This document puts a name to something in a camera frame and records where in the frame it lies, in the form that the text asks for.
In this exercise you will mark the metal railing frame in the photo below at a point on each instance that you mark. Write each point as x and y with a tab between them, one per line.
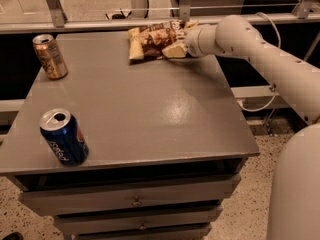
34	16

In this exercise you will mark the brown chip bag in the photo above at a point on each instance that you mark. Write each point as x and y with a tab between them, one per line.
146	41

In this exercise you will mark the orange soda can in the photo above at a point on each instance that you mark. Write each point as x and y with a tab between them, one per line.
50	56

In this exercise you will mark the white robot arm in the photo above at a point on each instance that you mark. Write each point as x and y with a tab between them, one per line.
294	207

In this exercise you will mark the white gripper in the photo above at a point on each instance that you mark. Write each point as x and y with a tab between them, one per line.
193	43

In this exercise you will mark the grey drawer cabinet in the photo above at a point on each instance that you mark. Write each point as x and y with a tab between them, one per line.
166	140

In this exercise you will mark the blue Pepsi can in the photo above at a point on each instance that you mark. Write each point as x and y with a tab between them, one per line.
62	133

